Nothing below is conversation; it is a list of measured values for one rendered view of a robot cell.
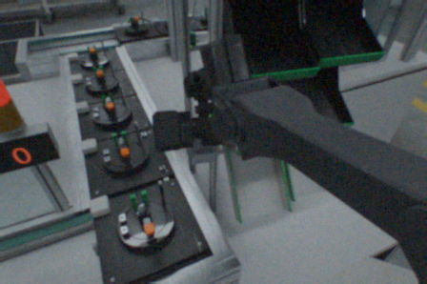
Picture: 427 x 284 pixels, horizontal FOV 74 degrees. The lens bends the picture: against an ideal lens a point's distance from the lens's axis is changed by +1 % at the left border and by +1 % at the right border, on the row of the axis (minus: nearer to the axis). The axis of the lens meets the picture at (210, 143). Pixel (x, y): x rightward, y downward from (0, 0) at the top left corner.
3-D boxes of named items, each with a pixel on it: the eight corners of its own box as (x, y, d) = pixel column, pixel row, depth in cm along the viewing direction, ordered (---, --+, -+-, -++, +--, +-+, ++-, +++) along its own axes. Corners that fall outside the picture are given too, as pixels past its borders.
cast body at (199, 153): (213, 162, 53) (221, 138, 48) (190, 165, 52) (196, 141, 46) (200, 129, 58) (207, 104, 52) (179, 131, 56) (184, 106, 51)
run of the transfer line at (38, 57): (368, 23, 213) (375, 6, 205) (23, 87, 141) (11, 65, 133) (331, 8, 241) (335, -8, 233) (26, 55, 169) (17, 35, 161)
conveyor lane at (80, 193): (229, 267, 73) (231, 248, 66) (95, 328, 62) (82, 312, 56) (129, 68, 157) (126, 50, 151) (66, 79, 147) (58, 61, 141)
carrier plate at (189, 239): (211, 252, 66) (211, 247, 65) (106, 296, 59) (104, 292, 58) (177, 181, 83) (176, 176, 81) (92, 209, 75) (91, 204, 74)
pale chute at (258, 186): (284, 209, 71) (293, 212, 67) (234, 219, 69) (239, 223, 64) (264, 101, 72) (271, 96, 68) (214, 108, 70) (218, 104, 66)
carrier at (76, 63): (126, 72, 134) (120, 47, 126) (72, 83, 127) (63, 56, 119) (116, 53, 151) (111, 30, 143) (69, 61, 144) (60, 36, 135)
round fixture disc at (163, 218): (183, 237, 67) (182, 233, 66) (124, 261, 63) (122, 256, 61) (165, 194, 76) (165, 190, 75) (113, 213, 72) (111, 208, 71)
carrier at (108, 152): (175, 177, 84) (172, 147, 76) (91, 205, 76) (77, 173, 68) (153, 131, 100) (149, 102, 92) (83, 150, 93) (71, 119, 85)
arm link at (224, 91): (307, 124, 29) (283, 10, 28) (237, 144, 27) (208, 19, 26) (257, 129, 40) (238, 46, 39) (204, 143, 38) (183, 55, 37)
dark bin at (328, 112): (349, 128, 64) (370, 111, 57) (296, 137, 61) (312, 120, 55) (306, 35, 74) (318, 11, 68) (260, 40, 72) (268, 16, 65)
